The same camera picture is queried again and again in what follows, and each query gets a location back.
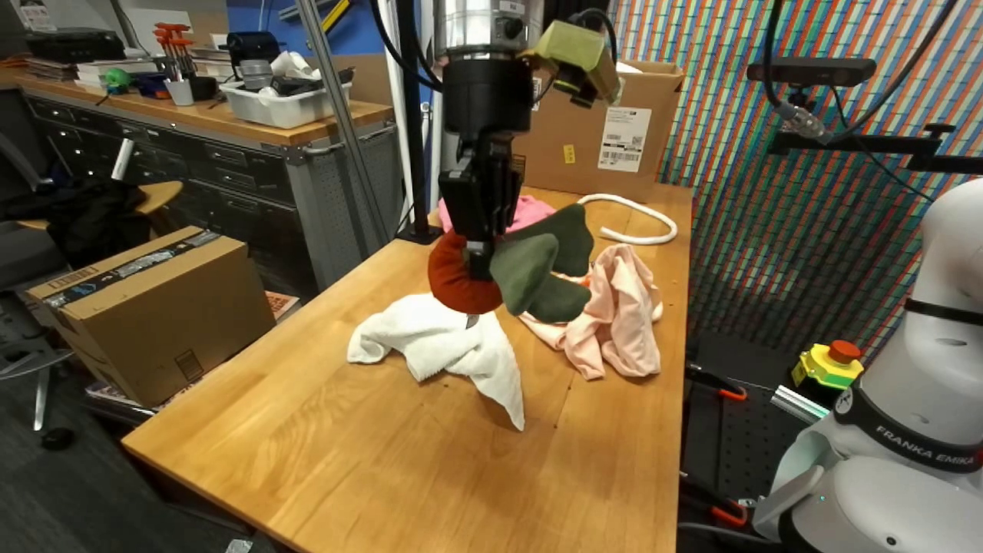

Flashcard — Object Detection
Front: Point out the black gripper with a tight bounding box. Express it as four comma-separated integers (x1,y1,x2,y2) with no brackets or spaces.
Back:
437,129,527,284

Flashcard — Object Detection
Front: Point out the red orange cloth item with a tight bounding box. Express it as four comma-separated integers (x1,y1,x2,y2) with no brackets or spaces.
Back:
423,229,506,315

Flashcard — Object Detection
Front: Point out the olive green cloth item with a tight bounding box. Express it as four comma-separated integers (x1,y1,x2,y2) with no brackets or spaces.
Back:
490,204,600,327

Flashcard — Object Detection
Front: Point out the peach shirt with orange print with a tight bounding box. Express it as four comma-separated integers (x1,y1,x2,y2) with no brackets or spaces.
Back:
516,240,667,385

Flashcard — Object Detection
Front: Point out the white rope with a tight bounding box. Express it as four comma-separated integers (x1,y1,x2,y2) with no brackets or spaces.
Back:
573,190,683,248

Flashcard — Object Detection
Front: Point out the white terry towel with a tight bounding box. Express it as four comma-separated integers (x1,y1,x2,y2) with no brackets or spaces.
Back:
345,289,527,433

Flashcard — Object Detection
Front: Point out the workbench with grey drawers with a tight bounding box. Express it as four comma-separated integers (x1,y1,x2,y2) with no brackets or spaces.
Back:
0,58,408,302

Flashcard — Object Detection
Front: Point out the cardboard box with white label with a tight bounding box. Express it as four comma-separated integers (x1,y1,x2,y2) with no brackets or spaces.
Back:
513,58,687,199

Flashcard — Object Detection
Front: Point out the silver metal pole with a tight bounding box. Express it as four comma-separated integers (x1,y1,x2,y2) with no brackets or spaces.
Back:
295,0,395,255

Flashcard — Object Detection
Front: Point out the white plastic bin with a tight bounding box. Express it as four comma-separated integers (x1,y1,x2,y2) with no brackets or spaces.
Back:
218,71,356,132

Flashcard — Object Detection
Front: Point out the black orange clamp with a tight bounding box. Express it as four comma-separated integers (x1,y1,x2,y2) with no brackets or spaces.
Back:
678,478,755,535
686,364,749,406

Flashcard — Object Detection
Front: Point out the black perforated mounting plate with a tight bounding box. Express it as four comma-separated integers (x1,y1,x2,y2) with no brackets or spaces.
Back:
678,335,823,553

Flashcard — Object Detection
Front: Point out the brown cardboard box black tape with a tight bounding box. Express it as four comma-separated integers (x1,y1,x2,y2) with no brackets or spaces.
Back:
18,224,281,408

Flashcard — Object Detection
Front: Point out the yellow red emergency stop button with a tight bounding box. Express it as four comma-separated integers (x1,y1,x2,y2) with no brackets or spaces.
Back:
790,339,869,393

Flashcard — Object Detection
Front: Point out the orange hand tool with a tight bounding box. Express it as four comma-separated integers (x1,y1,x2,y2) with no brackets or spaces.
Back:
151,22,197,58

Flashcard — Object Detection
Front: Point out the black bag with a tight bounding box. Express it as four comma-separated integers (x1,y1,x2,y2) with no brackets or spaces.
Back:
39,188,156,270

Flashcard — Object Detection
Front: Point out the small green object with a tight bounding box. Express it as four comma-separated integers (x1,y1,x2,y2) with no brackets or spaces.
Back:
96,65,136,97

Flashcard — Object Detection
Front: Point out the flat black case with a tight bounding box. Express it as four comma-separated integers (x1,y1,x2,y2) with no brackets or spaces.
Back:
25,28,133,65

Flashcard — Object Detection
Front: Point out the black pole with base plate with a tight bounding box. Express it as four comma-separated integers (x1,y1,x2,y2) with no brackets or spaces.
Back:
393,0,442,245

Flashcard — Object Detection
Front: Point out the wrist camera on tan mount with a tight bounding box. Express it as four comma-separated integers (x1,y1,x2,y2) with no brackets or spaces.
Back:
518,15,625,109

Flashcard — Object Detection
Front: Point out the black cable with metal connector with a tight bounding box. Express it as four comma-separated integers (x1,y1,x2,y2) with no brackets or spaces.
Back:
369,0,450,97

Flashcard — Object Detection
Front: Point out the black stereo camera bar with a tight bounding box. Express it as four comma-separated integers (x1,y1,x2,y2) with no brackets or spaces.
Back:
742,56,882,90

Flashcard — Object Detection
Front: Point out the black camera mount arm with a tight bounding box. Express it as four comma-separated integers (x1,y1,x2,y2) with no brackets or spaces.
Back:
764,81,983,179

